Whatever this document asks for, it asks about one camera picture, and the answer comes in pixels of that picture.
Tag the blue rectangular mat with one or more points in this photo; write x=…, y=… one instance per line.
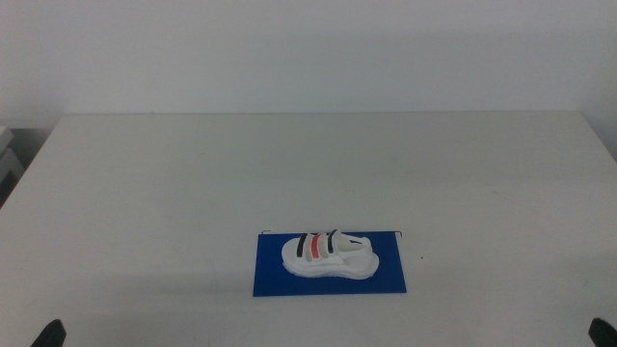
x=270, y=284

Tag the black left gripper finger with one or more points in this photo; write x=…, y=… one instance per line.
x=50, y=335

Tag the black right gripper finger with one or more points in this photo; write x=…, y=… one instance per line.
x=605, y=335

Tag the white side cabinet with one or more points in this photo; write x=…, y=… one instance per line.
x=6, y=154

